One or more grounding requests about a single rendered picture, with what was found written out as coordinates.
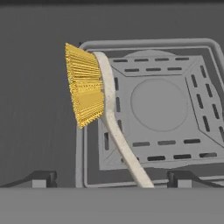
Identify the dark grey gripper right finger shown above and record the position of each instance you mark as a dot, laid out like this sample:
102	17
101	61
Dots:
182	178

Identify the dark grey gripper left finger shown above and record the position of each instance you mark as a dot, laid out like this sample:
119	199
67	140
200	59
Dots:
40	178

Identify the grey metal sink basin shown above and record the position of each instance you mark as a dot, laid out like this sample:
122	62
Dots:
160	110

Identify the yellow bristle white dish brush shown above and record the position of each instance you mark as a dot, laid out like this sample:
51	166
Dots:
87	87

